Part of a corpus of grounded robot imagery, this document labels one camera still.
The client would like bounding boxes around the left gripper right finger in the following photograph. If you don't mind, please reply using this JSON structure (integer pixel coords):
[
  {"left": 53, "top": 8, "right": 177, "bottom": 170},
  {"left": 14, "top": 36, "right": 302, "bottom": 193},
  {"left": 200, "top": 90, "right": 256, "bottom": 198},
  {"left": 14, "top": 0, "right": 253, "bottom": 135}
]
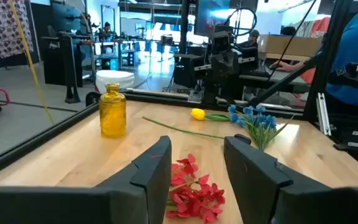
[{"left": 223, "top": 136, "right": 358, "bottom": 224}]

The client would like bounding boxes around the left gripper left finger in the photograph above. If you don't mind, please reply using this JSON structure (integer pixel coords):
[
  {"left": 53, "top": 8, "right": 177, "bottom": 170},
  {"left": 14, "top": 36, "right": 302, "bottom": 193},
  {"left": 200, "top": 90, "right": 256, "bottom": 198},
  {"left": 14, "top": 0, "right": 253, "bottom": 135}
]
[{"left": 0, "top": 135, "right": 173, "bottom": 224}]

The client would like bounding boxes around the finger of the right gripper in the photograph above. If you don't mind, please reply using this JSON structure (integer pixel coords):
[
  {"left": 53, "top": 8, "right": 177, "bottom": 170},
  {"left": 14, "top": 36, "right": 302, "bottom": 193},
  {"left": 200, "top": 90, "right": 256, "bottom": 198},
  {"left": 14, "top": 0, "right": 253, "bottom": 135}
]
[
  {"left": 191, "top": 52, "right": 227, "bottom": 85},
  {"left": 225, "top": 46, "right": 260, "bottom": 83}
]

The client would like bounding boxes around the black artificial tulip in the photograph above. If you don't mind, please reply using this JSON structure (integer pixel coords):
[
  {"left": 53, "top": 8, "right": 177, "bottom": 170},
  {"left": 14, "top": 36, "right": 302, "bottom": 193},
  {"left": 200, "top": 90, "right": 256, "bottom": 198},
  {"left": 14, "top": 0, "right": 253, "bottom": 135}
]
[{"left": 141, "top": 116, "right": 252, "bottom": 146}]

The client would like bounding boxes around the large blue flower bunch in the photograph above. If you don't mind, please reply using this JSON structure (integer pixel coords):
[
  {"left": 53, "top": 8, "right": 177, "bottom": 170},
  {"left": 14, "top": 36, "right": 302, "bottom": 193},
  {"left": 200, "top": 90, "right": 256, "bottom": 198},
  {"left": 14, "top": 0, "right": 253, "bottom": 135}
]
[{"left": 227, "top": 104, "right": 295, "bottom": 152}]

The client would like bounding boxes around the red artificial flower bunch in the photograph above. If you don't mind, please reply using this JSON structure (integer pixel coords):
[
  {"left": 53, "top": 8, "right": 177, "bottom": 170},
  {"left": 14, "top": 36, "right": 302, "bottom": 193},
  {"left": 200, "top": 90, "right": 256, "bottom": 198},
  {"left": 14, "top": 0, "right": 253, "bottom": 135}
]
[{"left": 165, "top": 154, "right": 226, "bottom": 224}]

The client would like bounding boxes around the yellow glass vase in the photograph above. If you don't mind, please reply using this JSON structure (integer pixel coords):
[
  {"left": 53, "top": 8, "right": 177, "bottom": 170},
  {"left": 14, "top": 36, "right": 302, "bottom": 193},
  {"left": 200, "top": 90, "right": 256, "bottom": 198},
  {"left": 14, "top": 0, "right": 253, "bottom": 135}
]
[{"left": 99, "top": 82, "right": 127, "bottom": 139}]

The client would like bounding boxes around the black desk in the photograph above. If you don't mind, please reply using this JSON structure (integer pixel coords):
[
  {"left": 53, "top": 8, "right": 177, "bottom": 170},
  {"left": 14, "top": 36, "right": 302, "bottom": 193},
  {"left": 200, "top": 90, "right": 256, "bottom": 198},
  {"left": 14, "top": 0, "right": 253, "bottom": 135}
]
[{"left": 237, "top": 72, "right": 310, "bottom": 94}]

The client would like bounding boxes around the brown cardboard box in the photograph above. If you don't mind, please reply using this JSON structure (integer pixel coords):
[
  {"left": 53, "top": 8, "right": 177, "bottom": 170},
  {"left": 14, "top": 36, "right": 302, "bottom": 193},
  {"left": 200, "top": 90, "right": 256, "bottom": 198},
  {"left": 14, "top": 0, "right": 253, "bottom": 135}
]
[{"left": 257, "top": 34, "right": 323, "bottom": 62}]

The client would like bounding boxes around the white plastic bucket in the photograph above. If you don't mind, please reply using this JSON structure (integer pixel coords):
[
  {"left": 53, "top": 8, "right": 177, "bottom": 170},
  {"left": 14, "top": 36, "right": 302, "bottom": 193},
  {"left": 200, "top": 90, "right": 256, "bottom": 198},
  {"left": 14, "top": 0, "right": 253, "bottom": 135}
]
[{"left": 95, "top": 69, "right": 135, "bottom": 94}]

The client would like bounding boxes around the black computer with green light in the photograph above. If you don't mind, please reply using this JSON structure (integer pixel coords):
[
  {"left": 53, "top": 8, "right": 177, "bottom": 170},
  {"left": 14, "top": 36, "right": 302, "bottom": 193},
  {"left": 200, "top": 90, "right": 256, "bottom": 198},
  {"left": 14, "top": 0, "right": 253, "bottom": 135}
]
[{"left": 100, "top": 53, "right": 119, "bottom": 71}]

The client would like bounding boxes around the black equipment stand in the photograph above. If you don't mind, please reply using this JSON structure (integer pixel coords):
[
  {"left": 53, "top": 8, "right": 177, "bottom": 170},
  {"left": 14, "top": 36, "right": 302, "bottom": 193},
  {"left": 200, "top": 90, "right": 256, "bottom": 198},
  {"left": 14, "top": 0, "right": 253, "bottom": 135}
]
[{"left": 40, "top": 29, "right": 84, "bottom": 105}]

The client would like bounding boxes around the purple patterned white cloth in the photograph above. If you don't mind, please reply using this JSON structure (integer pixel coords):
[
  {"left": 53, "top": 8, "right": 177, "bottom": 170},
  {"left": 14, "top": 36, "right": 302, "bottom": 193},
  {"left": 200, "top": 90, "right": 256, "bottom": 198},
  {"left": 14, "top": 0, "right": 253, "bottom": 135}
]
[{"left": 0, "top": 0, "right": 34, "bottom": 59}]

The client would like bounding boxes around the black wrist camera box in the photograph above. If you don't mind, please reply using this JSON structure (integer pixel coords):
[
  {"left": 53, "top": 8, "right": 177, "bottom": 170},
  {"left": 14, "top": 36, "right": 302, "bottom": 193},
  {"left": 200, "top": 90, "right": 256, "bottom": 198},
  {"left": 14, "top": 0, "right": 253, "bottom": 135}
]
[{"left": 211, "top": 30, "right": 236, "bottom": 54}]

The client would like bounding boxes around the silver frame bracket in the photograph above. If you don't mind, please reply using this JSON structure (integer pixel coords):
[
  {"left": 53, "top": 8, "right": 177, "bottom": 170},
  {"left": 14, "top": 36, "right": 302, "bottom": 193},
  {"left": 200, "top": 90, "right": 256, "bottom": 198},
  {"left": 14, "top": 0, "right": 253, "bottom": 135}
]
[{"left": 315, "top": 92, "right": 332, "bottom": 137}]

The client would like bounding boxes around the yellow hanging cable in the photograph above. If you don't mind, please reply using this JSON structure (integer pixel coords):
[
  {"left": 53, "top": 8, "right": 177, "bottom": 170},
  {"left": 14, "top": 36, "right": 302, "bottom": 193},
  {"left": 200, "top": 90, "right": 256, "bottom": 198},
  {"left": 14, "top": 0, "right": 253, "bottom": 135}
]
[{"left": 9, "top": 0, "right": 55, "bottom": 126}]

